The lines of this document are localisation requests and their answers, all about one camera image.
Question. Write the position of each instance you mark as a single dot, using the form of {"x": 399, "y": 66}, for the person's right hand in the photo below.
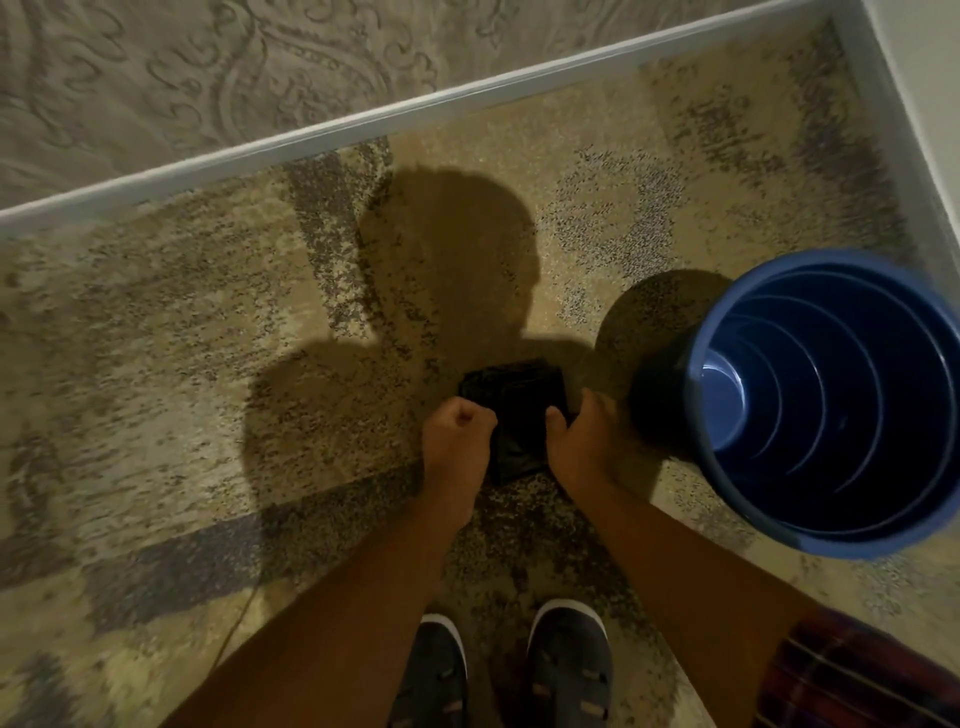
{"x": 592, "y": 450}

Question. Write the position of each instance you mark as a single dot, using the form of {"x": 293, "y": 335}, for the person's left hand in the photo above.
{"x": 454, "y": 457}

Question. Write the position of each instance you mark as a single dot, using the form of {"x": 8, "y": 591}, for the person's left fingers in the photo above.
{"x": 472, "y": 420}

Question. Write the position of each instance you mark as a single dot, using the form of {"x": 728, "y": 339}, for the person's right thumb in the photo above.
{"x": 557, "y": 435}

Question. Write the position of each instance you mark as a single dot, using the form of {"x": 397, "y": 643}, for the black plastic bag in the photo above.
{"x": 521, "y": 409}

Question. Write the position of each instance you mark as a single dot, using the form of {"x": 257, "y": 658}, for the person's left forearm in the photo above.
{"x": 360, "y": 615}

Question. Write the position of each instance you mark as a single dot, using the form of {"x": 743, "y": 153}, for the person's right forearm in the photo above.
{"x": 675, "y": 577}

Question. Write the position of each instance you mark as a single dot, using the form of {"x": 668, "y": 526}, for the person's right dark shoe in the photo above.
{"x": 570, "y": 664}

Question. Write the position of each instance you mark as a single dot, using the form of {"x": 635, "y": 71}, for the person's dark shoe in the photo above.
{"x": 433, "y": 675}
{"x": 570, "y": 664}

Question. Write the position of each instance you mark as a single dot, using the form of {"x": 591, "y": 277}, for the person's left dark shoe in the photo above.
{"x": 433, "y": 675}

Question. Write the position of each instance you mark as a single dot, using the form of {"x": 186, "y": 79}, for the blue plastic bucket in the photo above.
{"x": 817, "y": 420}

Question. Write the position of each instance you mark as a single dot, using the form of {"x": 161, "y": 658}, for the beige patterned rug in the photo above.
{"x": 187, "y": 390}

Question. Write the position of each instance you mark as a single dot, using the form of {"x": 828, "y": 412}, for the white baseboard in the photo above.
{"x": 420, "y": 109}

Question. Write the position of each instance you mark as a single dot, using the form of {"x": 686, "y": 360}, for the red plaid shirt sleeve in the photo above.
{"x": 855, "y": 675}

